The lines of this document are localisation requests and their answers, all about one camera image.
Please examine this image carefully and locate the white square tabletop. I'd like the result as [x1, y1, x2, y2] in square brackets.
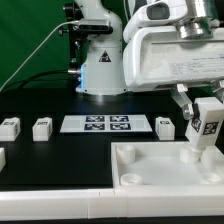
[111, 142, 224, 188]

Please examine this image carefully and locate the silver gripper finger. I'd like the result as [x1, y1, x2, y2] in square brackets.
[211, 80, 224, 102]
[171, 84, 194, 120]

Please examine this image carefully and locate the black camera on mount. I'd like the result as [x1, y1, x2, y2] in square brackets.
[58, 19, 114, 36]

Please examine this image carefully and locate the white left obstacle block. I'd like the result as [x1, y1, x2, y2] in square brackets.
[0, 148, 6, 172]

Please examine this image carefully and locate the white camera cable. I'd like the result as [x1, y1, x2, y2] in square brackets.
[0, 21, 80, 94]

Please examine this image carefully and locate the white marker base plate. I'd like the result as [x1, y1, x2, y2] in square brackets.
[60, 115, 152, 133]

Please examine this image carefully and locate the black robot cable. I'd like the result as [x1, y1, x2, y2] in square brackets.
[0, 69, 82, 96]

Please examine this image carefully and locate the white front obstacle wall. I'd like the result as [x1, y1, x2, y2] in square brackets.
[0, 185, 224, 221]

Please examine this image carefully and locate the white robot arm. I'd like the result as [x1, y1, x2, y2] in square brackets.
[64, 0, 224, 119]

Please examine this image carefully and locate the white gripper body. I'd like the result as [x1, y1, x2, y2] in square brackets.
[123, 26, 224, 91]

